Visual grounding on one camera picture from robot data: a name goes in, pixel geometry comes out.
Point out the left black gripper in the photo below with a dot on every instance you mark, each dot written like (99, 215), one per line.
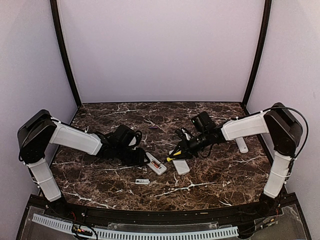
(139, 159)

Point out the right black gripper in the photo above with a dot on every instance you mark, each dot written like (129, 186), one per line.
(186, 151)

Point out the yellow handled screwdriver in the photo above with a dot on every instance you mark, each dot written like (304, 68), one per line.
(173, 156)

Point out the white remote with display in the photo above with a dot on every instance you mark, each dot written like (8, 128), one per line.
(151, 158)

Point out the white battery compartment cover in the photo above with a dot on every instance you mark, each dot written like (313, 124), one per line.
(142, 181)

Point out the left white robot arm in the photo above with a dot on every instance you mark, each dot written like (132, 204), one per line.
(43, 129)

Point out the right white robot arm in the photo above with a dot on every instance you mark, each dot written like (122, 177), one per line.
(277, 121)

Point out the white centre remote control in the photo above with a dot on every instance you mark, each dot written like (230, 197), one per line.
(181, 166)

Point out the white remote control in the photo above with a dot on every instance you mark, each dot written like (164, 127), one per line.
(181, 166)
(242, 145)

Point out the white right remote control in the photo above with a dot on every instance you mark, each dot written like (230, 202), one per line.
(242, 145)

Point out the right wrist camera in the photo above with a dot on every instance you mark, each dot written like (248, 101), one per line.
(184, 134)

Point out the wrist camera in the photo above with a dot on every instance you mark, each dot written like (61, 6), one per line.
(137, 137)
(184, 134)

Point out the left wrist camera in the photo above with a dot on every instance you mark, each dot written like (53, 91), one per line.
(137, 137)

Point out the white slotted cable duct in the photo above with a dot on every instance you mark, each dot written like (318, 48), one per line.
(121, 231)

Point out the black front table rail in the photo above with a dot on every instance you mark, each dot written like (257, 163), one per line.
(243, 215)

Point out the right black frame post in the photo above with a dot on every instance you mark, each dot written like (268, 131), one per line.
(258, 53)

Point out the black frame post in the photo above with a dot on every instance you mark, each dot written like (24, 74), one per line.
(63, 52)
(258, 53)

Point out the left black frame post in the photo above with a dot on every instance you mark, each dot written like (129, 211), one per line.
(63, 52)

